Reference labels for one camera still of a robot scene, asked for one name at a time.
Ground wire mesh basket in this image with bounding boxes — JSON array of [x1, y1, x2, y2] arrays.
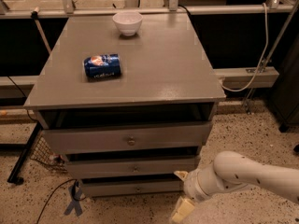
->
[[30, 136, 66, 173]]

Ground thin metal rod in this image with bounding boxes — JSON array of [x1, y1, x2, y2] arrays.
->
[[239, 0, 299, 114]]

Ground black cable behind cabinet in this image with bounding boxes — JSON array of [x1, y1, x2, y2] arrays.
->
[[7, 76, 38, 123]]

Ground grey drawer cabinet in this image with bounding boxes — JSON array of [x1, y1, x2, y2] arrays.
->
[[25, 13, 225, 184]]

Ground grey bottom drawer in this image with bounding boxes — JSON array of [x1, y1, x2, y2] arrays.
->
[[80, 176, 183, 197]]

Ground white cable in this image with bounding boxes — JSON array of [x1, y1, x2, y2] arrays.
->
[[220, 2, 269, 93]]

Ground white bowl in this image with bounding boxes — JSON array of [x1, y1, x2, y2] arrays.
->
[[112, 11, 143, 36]]

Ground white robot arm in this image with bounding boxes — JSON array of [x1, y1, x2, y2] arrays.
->
[[170, 151, 299, 224]]

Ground blue tape cross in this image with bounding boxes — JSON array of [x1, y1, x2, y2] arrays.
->
[[64, 182, 83, 217]]

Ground grey drawer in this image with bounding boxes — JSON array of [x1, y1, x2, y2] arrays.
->
[[43, 122, 212, 154], [80, 176, 183, 197], [66, 156, 199, 179]]

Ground metal rail frame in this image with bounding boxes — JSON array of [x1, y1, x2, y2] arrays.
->
[[0, 0, 295, 20]]

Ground black metal frame leg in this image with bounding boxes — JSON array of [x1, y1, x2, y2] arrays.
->
[[7, 123, 41, 185]]

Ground black floor cable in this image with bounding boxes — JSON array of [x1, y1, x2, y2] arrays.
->
[[36, 178, 77, 224]]

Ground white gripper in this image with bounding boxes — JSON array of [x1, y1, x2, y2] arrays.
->
[[170, 168, 211, 224]]

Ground grey top drawer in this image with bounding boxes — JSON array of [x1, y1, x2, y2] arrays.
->
[[43, 122, 212, 154]]

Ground grey middle drawer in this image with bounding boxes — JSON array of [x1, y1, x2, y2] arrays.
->
[[66, 156, 199, 179]]

